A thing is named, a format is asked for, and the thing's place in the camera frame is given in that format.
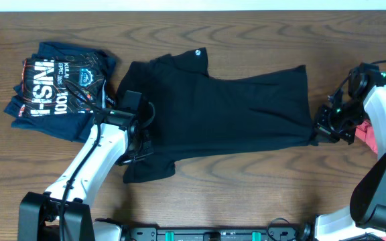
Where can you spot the black t-shirt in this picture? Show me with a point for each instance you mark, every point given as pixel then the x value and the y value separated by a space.
pixel 196 115

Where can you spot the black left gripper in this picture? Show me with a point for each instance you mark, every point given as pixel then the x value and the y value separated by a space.
pixel 147 148

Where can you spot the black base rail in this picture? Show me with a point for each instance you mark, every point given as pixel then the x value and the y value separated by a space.
pixel 213 235

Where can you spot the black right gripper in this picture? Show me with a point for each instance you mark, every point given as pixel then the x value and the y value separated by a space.
pixel 322 125

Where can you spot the folded navy printed t-shirt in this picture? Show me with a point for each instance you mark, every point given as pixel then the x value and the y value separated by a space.
pixel 57 80

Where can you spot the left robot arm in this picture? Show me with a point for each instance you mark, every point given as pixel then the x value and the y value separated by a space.
pixel 62 212

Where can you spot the red printed t-shirt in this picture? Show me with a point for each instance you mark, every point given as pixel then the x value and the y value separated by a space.
pixel 365 133

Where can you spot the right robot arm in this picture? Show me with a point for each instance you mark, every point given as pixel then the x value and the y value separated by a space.
pixel 365 217

